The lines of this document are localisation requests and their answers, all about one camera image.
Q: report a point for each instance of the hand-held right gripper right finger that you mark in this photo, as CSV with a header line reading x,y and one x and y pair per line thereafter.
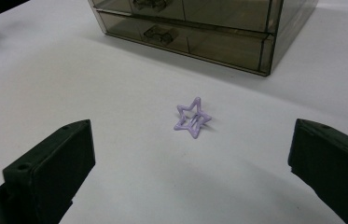
x,y
333,174

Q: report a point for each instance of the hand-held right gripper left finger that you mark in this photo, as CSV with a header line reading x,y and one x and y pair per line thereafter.
x,y
50,174

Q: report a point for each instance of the purple star hair clip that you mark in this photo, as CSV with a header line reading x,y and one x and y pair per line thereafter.
x,y
198,119

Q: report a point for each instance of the smoky clear plastic drawer cabinet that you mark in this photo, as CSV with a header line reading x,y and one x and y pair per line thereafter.
x,y
296,25

